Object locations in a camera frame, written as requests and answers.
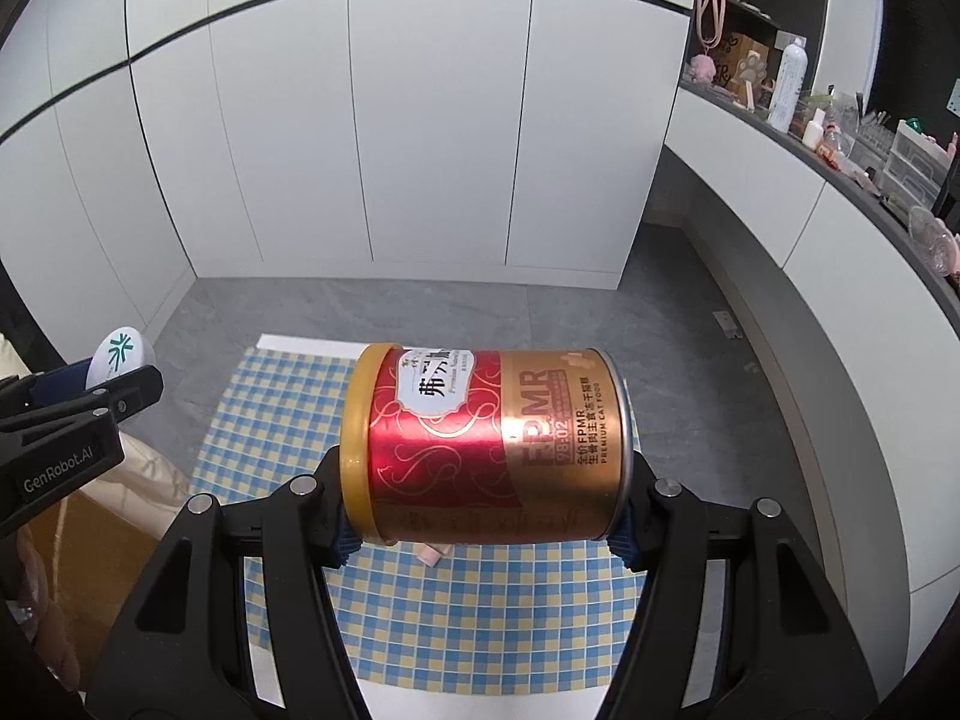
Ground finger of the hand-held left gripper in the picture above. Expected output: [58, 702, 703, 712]
[0, 365, 164, 458]
[0, 360, 95, 421]

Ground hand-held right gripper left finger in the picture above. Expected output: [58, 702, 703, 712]
[82, 448, 376, 720]

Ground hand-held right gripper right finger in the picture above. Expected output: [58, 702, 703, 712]
[596, 450, 878, 720]

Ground white round jar green print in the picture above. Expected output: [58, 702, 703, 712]
[86, 326, 157, 391]

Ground brown cardboard box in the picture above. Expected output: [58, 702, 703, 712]
[15, 491, 162, 586]

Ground red gold metal can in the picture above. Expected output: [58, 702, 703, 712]
[337, 343, 642, 547]

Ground person's left hand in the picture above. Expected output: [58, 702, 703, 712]
[11, 521, 80, 683]

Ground cream padded chair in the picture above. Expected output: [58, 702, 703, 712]
[0, 330, 194, 541]

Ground blue yellow checkered tablecloth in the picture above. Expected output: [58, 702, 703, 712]
[187, 345, 676, 691]

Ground white low table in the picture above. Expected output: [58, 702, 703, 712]
[251, 334, 676, 720]

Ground white long counter cabinet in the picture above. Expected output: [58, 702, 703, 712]
[660, 82, 960, 616]

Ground pink clear dish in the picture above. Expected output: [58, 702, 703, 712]
[907, 206, 960, 275]

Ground clear drawer organizer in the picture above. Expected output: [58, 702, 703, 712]
[877, 120, 946, 203]

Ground white spray bottle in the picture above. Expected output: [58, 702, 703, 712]
[769, 41, 809, 132]

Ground brown paw print box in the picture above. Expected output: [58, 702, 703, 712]
[720, 30, 773, 102]

